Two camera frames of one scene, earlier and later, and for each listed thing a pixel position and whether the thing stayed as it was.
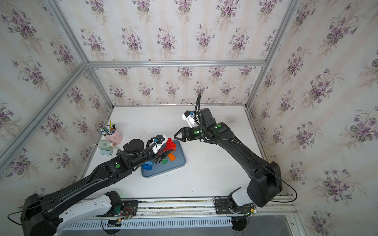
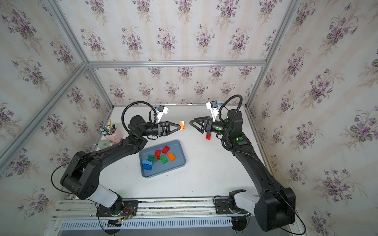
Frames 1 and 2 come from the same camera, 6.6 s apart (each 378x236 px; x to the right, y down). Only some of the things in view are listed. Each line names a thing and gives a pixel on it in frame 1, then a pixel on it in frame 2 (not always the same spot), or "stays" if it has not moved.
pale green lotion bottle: x=106 y=144 stays
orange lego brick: x=171 y=157 stays
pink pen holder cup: x=116 y=137 stays
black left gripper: x=157 y=156 → x=161 y=129
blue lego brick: x=147 y=165 stays
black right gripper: x=185 y=134 → x=208 y=125
